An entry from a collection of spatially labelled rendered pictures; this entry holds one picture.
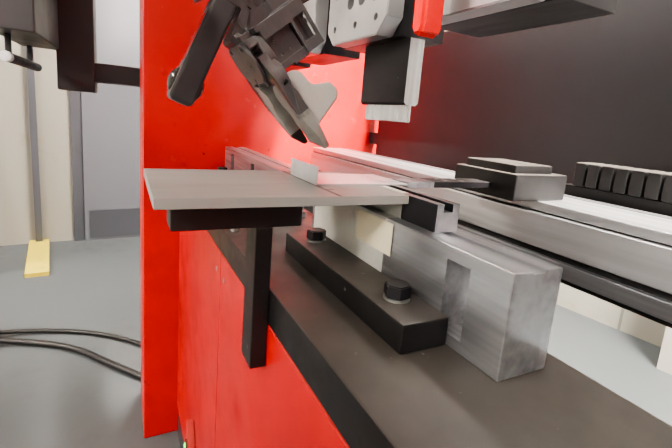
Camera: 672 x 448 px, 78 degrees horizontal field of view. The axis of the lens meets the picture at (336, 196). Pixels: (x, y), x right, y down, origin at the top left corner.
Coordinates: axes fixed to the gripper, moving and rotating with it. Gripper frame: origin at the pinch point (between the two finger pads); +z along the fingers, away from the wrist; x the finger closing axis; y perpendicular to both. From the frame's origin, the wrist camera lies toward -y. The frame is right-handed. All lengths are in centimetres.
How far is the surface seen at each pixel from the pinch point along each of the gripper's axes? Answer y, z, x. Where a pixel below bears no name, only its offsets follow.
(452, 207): 4.9, 11.0, -15.0
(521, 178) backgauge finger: 20.1, 20.9, -8.4
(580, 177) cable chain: 34.1, 32.9, -5.1
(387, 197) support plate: 1.1, 7.4, -10.5
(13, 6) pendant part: -18, -48, 97
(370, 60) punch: 14.1, -2.3, 2.0
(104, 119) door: -31, -11, 312
